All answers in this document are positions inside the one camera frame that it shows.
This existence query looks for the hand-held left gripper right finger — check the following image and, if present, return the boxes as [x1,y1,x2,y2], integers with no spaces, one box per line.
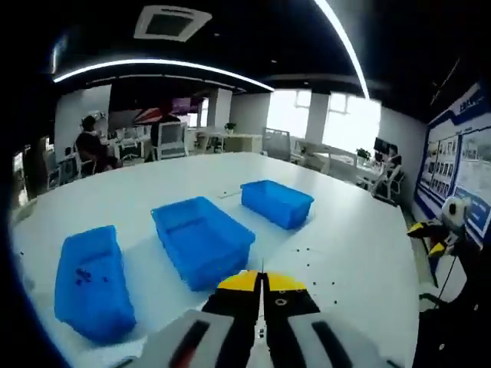
[263,271,404,368]

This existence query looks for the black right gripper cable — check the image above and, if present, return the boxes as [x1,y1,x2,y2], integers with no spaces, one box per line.
[437,245,461,304]

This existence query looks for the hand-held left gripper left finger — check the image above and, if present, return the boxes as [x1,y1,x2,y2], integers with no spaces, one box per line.
[114,270,262,368]

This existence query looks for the blue plastic bin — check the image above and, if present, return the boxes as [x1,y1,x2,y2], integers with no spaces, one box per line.
[240,179,315,231]
[150,196,257,292]
[54,225,137,344]

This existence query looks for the long curved ceiling light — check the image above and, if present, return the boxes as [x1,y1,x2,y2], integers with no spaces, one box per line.
[314,0,371,100]

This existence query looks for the purple red wall mural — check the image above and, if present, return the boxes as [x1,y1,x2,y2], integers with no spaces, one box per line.
[109,97,200,126]

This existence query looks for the curved ceiling light strip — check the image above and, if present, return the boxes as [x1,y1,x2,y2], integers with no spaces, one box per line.
[52,57,275,92]

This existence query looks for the blue white wall display board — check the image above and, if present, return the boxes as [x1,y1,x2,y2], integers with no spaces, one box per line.
[414,82,491,246]

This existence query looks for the white ceiling air vent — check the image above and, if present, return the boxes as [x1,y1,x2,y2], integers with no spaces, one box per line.
[133,5,213,42]

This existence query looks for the unsorted small resistors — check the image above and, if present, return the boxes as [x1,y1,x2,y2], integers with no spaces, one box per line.
[295,247,341,306]

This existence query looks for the white mesh office chair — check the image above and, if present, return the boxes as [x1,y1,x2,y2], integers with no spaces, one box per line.
[157,121,189,160]

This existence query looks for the black desk monitor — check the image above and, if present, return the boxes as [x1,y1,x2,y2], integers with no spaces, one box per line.
[374,137,400,154]

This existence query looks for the cluster of sorted resistors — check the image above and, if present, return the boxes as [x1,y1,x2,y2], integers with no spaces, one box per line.
[74,267,110,287]

